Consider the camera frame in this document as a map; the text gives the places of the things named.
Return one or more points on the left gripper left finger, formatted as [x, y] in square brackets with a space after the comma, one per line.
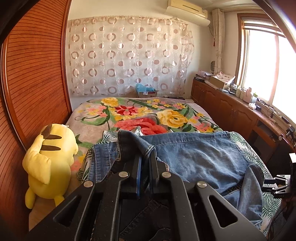
[92, 211]

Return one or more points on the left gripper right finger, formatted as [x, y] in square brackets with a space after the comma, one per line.
[196, 210]

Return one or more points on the blue denim jeans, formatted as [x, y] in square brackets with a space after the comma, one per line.
[222, 159]

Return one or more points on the palm leaf print sheet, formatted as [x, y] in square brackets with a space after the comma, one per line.
[270, 204]

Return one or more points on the wooden side cabinet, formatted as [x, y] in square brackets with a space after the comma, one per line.
[233, 114]

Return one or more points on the yellow Pikachu plush toy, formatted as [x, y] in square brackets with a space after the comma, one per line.
[48, 164]

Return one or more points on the floral blanket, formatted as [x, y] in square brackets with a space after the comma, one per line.
[153, 115]

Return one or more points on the cardboard box on cabinet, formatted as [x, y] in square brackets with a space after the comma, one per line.
[221, 80]

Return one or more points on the blue item on box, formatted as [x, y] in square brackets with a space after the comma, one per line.
[145, 91]

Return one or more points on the circle pattern sheer curtain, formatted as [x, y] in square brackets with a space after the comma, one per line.
[111, 55]

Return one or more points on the patterned side curtain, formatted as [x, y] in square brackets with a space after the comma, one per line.
[219, 38]

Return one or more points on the white air conditioner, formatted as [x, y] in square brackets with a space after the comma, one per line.
[187, 11]

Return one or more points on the window with wooden frame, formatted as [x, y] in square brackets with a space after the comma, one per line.
[267, 63]

